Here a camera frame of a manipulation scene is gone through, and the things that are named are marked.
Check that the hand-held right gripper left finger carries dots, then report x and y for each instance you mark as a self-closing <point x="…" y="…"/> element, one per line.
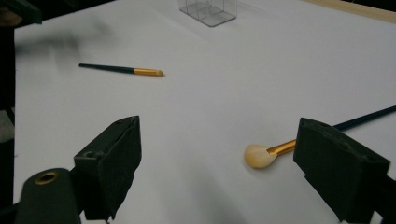
<point x="109" y="161"/>

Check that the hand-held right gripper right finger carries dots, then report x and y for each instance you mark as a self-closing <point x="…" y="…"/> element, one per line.
<point x="336" y="168"/>

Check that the dark paintbrush with wooden tip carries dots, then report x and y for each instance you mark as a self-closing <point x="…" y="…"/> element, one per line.
<point x="258" y="157"/>

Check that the thin makeup brush gold ferrule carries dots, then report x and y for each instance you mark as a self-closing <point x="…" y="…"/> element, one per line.
<point x="106" y="67"/>

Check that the clear plastic organizer box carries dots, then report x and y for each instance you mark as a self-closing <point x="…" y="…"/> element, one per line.
<point x="211" y="15"/>

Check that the white table mat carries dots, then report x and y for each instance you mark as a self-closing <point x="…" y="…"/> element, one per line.
<point x="202" y="93"/>

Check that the wooden table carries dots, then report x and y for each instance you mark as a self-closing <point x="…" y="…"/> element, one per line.
<point x="358" y="9"/>

